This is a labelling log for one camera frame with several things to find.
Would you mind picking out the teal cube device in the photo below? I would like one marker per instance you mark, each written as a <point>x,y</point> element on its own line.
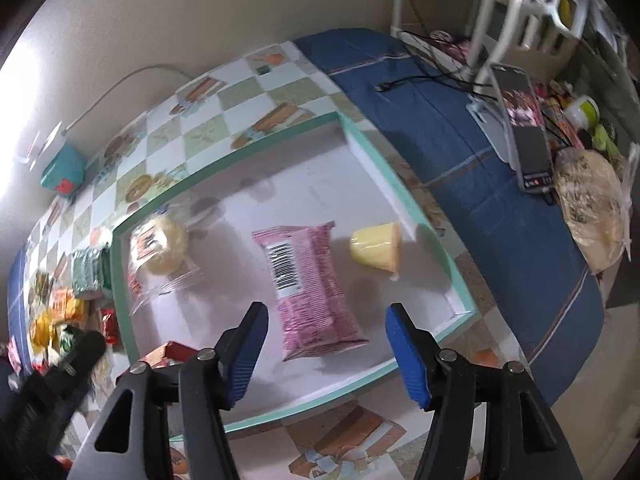
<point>65,172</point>

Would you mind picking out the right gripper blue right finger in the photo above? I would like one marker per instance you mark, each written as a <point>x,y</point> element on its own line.
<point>523,440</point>

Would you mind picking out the teal green snack pack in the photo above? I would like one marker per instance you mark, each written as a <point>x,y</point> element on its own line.
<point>90,273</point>

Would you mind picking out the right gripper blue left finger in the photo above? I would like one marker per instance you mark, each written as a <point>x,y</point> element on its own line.
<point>130,438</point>

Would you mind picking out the red flower snack pack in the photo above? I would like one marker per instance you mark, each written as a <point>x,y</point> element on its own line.
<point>109,326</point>

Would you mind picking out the round bun clear wrapper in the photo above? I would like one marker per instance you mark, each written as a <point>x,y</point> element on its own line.
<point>159,260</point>

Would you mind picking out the yellow cake clear wrapper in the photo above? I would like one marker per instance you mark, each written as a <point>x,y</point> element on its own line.
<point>42,332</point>

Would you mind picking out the teal shallow box tray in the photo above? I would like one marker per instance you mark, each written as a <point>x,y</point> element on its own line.
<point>305,175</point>

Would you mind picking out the green white milk carton pack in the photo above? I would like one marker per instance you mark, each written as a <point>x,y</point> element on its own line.
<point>68,337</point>

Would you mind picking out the blue plaid cloth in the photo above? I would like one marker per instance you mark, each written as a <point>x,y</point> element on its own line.
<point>540,280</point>

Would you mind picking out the white metal shelf rack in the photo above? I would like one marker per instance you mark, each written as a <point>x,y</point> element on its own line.
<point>540,36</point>

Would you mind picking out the orange cracker pack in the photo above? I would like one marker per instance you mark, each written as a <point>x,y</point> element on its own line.
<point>65,307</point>

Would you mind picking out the brown milk biscuit pack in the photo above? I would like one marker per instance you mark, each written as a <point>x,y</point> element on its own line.
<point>171,353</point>

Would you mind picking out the yellow pudding cup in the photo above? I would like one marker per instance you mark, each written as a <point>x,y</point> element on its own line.
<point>378,247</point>

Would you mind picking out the bagged flatbread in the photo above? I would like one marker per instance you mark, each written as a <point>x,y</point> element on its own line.
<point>594,206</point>

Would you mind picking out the black smartphone on stand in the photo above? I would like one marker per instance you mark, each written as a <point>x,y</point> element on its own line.
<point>530,154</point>

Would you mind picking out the pink barcode snack pack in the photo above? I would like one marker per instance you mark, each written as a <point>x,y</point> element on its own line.
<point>311,302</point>

